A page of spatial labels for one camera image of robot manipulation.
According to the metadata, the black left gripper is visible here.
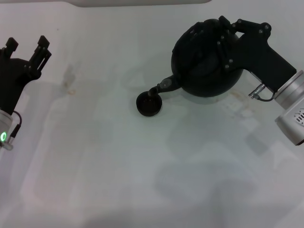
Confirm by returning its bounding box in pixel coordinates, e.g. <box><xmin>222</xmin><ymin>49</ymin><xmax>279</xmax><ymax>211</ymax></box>
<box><xmin>0</xmin><ymin>35</ymin><xmax>53</xmax><ymax>115</ymax></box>

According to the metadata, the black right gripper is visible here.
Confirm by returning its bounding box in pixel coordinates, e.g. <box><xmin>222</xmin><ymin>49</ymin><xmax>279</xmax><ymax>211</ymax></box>
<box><xmin>216</xmin><ymin>15</ymin><xmax>298</xmax><ymax>94</ymax></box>

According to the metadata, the black teapot with arched handle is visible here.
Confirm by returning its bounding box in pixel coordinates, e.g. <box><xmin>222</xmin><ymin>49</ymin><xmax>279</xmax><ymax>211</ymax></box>
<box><xmin>148</xmin><ymin>18</ymin><xmax>244</xmax><ymax>98</ymax></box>

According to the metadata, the small black teacup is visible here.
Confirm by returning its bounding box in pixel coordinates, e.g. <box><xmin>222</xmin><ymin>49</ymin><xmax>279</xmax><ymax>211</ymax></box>
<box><xmin>135</xmin><ymin>90</ymin><xmax>163</xmax><ymax>118</ymax></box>

